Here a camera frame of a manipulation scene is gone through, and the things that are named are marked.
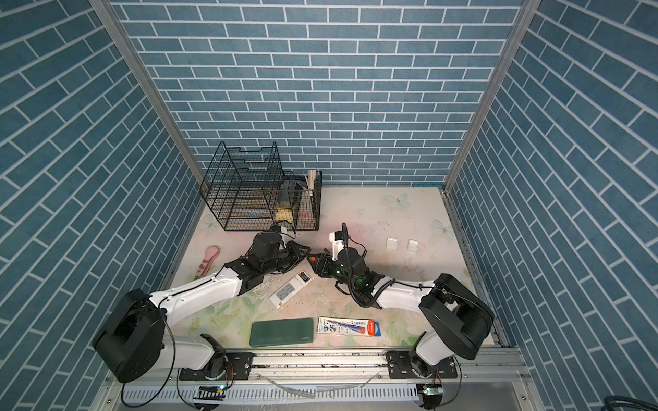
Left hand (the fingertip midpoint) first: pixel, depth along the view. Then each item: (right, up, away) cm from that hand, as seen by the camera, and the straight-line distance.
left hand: (313, 250), depth 83 cm
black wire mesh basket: (-9, +18, +34) cm, 39 cm away
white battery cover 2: (+38, -1, +19) cm, 42 cm away
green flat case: (-10, -25, -4) cm, 27 cm away
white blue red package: (+13, -24, -3) cm, 27 cm away
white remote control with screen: (-9, -15, +5) cm, 18 cm away
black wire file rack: (-39, +24, +38) cm, 59 cm away
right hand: (-2, -2, -2) cm, 3 cm away
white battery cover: (+30, 0, +19) cm, 35 cm away
